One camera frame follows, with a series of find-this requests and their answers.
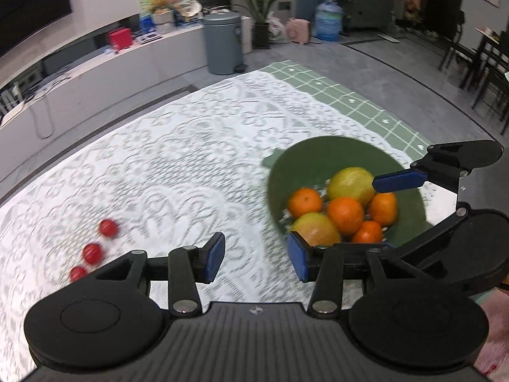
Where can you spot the grey trash can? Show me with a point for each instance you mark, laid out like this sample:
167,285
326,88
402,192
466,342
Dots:
222,43

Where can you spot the white television console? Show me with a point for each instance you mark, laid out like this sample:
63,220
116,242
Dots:
119,75

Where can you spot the yellow-green mango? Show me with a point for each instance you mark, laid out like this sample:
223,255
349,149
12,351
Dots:
352,185

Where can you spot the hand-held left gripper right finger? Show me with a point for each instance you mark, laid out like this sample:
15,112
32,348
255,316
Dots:
298,256

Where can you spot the red cherry tomato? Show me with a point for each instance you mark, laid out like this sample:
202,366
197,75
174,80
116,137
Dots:
78,273
92,253
108,227

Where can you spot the white plastic bag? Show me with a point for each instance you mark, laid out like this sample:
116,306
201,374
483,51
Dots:
277,30

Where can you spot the long-leaved potted plant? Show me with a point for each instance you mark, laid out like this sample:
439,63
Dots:
261,36

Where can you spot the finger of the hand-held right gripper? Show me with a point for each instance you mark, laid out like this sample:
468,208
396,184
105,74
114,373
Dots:
437,232
399,181

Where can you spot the red-orange mango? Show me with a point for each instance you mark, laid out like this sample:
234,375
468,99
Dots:
316,229

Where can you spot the black dining chair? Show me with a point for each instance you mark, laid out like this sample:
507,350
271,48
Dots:
495,83
457,47

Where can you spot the orange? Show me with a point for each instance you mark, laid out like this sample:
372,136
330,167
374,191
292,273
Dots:
368,232
383,208
345,216
305,203

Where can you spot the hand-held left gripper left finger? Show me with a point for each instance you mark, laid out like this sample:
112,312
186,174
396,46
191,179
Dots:
214,256

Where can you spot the pink heater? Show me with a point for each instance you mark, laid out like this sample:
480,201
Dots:
299,32

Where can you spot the blue water jug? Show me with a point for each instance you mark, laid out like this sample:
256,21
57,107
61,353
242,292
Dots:
329,20

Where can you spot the white lace tablecloth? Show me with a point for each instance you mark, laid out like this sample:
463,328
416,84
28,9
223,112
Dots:
179,147

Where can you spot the pink fluffy cloth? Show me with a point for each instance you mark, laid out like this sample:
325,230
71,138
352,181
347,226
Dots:
495,326

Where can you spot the red box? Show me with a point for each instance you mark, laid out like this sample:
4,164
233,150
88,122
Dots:
120,39

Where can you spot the green colander bowl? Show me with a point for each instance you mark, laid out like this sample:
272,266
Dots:
302,159

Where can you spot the black television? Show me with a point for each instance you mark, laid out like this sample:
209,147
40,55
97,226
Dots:
28,0

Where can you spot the brown teddy bear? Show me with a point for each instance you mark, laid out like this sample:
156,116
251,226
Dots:
161,2

